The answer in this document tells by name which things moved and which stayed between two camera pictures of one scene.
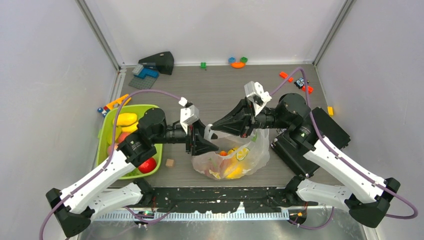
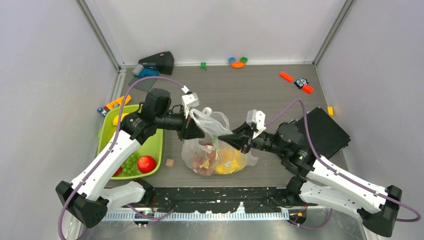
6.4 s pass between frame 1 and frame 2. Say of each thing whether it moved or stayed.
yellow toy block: stayed
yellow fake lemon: moved
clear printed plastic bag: moved
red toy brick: stayed
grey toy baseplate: stayed
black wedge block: stayed
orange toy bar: stayed
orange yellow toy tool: stayed
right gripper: moved
